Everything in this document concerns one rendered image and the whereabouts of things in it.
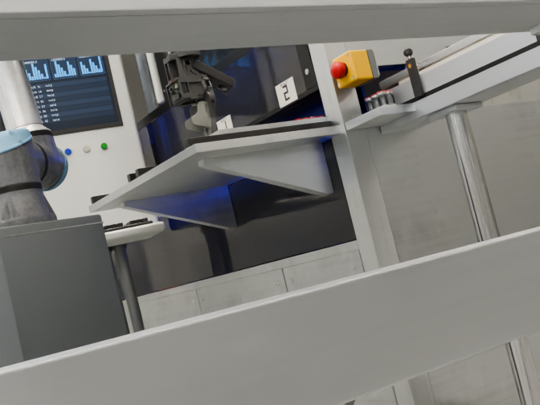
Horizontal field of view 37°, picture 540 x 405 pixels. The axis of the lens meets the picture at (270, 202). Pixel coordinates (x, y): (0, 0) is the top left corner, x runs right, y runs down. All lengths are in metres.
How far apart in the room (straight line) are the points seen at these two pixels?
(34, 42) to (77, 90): 1.95
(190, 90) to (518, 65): 0.71
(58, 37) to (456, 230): 1.46
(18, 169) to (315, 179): 0.70
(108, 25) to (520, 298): 0.57
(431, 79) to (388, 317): 1.06
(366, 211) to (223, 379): 1.20
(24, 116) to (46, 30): 1.22
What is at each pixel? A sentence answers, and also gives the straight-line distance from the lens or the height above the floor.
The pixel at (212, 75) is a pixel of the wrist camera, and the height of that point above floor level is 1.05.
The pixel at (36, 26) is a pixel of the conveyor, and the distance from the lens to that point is 0.77.
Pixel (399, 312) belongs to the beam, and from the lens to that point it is 0.88.
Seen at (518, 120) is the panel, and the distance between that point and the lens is 2.37.
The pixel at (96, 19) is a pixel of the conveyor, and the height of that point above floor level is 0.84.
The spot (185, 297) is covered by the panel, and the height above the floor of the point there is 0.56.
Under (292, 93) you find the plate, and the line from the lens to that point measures 2.09.
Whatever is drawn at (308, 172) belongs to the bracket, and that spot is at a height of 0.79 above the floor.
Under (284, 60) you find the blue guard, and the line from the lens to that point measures 2.11.
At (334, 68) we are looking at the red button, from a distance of 1.89.
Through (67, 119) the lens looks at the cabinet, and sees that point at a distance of 2.72.
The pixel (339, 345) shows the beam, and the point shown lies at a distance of 0.83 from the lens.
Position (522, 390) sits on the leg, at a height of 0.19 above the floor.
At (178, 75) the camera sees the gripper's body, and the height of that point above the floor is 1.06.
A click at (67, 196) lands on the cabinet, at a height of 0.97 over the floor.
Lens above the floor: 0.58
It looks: 5 degrees up
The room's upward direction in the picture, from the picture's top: 14 degrees counter-clockwise
